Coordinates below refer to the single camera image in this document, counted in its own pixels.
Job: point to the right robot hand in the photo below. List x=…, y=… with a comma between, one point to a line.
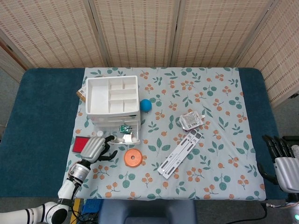
x=286, y=172

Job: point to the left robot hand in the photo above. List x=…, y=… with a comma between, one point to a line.
x=93, y=147

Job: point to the small green circuit board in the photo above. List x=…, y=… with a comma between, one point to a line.
x=125, y=128

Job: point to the clear drawer with white knob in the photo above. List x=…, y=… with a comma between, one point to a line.
x=135, y=130

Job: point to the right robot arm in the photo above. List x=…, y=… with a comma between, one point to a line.
x=293, y=207

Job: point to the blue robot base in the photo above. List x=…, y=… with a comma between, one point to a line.
x=151, y=210

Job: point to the clear drawer with grey knob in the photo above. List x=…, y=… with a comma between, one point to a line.
x=112, y=118

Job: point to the white plastic drawer organizer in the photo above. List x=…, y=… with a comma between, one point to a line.
x=98, y=98

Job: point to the brown object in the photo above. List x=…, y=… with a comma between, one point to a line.
x=81, y=93

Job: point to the clear plastic cap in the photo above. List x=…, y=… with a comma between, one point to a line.
x=94, y=134

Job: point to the red ink pad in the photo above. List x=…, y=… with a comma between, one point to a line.
x=79, y=144

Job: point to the white plastic cap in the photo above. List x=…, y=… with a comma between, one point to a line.
x=100, y=133

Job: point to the orange disc with hole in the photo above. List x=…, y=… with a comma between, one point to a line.
x=136, y=161

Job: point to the blue crate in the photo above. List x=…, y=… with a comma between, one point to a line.
x=92, y=205

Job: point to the teal table cover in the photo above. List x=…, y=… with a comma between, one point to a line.
x=35, y=116

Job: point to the blue ball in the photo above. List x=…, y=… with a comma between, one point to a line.
x=146, y=105

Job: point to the leaf and berry tablecloth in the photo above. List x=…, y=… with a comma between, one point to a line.
x=163, y=186

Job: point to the white folding laptop stand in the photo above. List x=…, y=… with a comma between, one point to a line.
x=177, y=156

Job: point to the silver spout pouch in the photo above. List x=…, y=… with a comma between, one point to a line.
x=190, y=120

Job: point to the bamboo folding screen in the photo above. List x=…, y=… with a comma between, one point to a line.
x=140, y=28

